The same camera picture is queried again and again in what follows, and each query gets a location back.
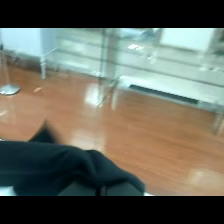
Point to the black garment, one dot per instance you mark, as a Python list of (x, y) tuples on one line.
[(50, 163)]

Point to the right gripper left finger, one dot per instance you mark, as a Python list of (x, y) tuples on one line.
[(83, 190)]

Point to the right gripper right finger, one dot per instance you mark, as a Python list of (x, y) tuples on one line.
[(121, 190)]

